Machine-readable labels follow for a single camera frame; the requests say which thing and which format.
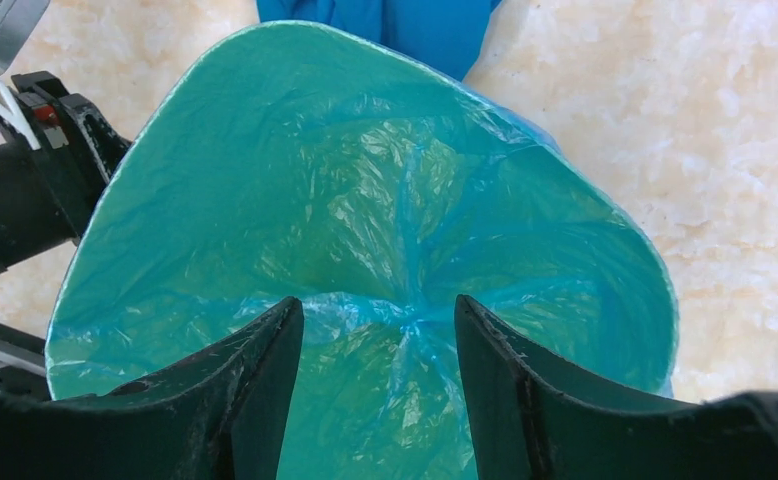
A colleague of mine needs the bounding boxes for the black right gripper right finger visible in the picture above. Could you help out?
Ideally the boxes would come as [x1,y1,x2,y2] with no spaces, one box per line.
[454,295,778,479]

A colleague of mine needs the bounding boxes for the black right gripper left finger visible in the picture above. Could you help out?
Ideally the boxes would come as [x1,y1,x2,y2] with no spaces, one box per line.
[0,297,304,479]

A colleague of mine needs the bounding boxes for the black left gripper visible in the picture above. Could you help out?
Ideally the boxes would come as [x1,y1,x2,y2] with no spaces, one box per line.
[11,71,131,239]

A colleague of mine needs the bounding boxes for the light blue translucent plastic bag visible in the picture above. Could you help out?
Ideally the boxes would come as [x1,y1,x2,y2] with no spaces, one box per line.
[47,22,678,479]

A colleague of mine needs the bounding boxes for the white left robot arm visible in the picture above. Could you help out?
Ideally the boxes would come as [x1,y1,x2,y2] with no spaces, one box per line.
[0,71,132,273]

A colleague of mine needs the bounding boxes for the dark blue crumpled bag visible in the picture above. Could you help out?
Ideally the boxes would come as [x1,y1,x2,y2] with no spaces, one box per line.
[256,0,500,80]

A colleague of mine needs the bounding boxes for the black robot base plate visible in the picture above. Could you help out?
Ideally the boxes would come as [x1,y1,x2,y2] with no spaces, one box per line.
[0,323,51,401]

